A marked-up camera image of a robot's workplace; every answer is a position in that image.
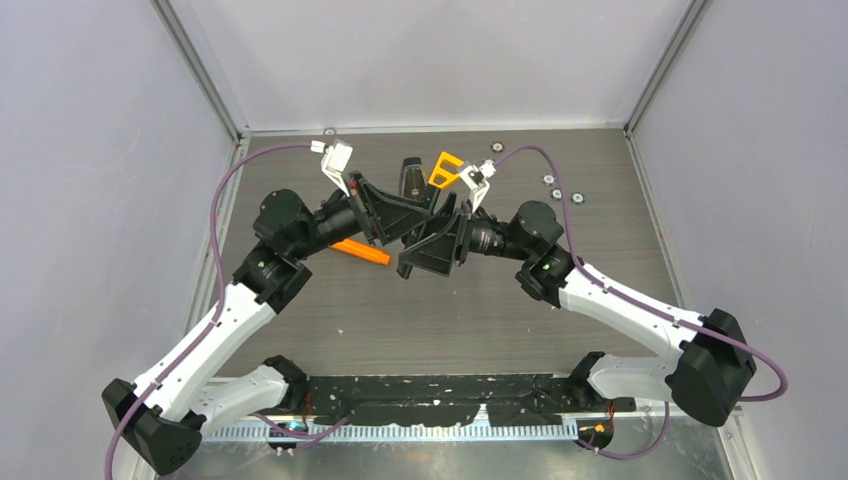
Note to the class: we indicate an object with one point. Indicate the yellow triangular plastic part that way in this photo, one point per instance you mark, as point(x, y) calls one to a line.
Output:
point(446, 171)

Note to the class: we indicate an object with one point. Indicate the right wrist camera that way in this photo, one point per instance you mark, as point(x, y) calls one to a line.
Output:
point(476, 178)

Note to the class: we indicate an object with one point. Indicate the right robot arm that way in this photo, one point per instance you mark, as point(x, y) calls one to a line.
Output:
point(699, 362)

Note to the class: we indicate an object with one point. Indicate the orange marker pen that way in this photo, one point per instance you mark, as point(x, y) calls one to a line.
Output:
point(362, 251)

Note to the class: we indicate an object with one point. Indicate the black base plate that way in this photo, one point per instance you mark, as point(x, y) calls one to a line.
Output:
point(447, 400)

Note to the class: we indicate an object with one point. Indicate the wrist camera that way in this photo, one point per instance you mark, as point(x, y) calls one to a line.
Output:
point(335, 157)
point(476, 178)

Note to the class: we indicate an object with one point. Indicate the black metronome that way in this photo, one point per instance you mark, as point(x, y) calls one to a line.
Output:
point(414, 184)

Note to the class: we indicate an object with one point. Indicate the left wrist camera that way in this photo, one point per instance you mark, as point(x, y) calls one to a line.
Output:
point(335, 157)

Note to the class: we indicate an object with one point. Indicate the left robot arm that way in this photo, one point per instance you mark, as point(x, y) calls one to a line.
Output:
point(164, 413)

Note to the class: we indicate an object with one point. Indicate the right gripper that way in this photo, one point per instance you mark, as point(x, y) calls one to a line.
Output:
point(441, 241)

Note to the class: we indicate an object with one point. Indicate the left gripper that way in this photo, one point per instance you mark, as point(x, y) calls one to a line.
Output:
point(389, 213)

